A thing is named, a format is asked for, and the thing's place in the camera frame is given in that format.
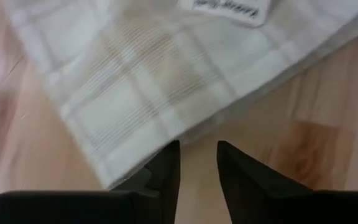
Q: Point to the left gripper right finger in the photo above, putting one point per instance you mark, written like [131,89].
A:
[259,202]

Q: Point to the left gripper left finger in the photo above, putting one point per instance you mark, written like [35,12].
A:
[104,208]

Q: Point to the white cloth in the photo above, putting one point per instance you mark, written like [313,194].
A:
[151,77]

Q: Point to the white handwritten paper tag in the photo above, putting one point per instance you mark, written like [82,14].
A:
[228,9]

